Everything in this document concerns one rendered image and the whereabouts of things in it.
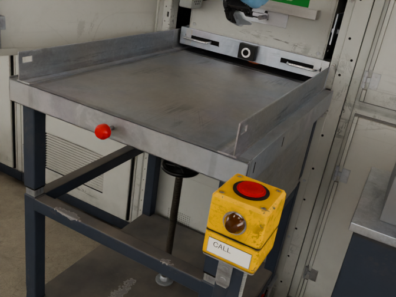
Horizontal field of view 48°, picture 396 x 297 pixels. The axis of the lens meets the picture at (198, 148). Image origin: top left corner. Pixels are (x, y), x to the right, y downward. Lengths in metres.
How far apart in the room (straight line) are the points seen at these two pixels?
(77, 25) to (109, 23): 0.12
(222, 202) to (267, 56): 0.98
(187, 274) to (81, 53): 0.64
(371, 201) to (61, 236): 1.36
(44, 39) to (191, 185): 0.76
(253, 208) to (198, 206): 1.20
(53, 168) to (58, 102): 1.16
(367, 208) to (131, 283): 0.83
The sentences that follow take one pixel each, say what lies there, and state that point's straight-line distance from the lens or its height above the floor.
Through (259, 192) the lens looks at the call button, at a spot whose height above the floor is 0.91.
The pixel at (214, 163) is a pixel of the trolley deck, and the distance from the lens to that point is 0.84.
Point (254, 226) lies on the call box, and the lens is 0.58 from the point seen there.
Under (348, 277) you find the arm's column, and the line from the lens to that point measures 0.99.
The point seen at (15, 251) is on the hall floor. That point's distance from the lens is 1.94.
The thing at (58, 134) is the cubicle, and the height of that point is 0.35.
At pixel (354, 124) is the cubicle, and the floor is 0.77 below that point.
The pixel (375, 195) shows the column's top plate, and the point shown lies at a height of 0.75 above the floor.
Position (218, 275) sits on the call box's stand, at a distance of 0.67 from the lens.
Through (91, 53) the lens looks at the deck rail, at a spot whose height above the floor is 0.88.
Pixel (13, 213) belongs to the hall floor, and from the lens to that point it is 2.16.
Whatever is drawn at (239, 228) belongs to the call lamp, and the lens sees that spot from 0.58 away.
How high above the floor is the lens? 1.18
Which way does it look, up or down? 24 degrees down
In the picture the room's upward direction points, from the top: 9 degrees clockwise
